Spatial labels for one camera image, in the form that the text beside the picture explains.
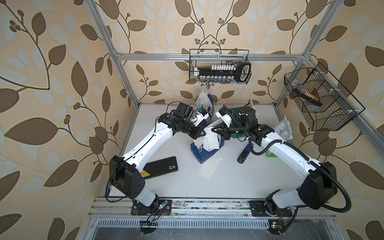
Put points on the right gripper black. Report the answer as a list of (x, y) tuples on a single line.
[(224, 131)]

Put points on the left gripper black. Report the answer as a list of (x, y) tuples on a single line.
[(197, 132)]

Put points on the large blue white tote bag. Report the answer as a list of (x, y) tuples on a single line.
[(205, 101)]

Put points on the blue stapler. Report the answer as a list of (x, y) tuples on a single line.
[(244, 154)]

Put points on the small blue white bag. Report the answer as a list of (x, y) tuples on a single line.
[(250, 103)]

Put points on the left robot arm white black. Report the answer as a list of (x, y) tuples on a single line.
[(125, 171)]

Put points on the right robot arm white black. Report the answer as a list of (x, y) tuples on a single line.
[(319, 181)]

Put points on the pale yellow receipt sheet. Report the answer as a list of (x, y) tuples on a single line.
[(210, 165)]

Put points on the black flat box yellow label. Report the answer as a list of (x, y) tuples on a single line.
[(160, 168)]

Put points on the black socket tool set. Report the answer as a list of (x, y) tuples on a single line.
[(237, 73)]

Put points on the green white tissue pack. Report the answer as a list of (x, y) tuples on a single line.
[(280, 132)]

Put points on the dark brush in basket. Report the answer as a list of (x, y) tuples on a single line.
[(305, 98)]

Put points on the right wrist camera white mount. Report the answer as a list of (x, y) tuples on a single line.
[(224, 116)]

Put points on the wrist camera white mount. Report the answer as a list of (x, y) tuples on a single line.
[(200, 117), (224, 116)]

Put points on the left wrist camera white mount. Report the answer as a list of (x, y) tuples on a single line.
[(200, 117)]

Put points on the back wall wire basket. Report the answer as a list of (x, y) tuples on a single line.
[(207, 57)]

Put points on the wall wire basket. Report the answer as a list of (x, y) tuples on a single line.
[(207, 57), (340, 106)]

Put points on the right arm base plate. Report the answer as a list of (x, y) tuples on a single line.
[(262, 208)]

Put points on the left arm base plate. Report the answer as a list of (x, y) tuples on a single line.
[(160, 205)]

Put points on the right wall wire basket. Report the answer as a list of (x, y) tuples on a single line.
[(340, 106)]

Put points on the aluminium rail front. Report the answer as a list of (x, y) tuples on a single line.
[(187, 213)]

